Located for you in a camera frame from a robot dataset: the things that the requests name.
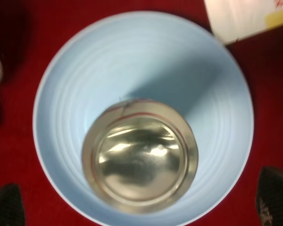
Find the light blue round plate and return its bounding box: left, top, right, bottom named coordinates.
left=33, top=11, right=254, bottom=226

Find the red tablecloth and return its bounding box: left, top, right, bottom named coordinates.
left=0, top=0, right=283, bottom=226

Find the white dried fruit pouch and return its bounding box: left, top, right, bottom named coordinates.
left=204, top=0, right=283, bottom=44

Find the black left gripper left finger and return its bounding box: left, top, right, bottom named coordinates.
left=0, top=183, right=25, bottom=226

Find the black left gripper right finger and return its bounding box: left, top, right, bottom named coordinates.
left=256, top=166, right=283, bottom=226

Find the blue drink can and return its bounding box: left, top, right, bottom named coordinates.
left=82, top=99, right=199, bottom=214

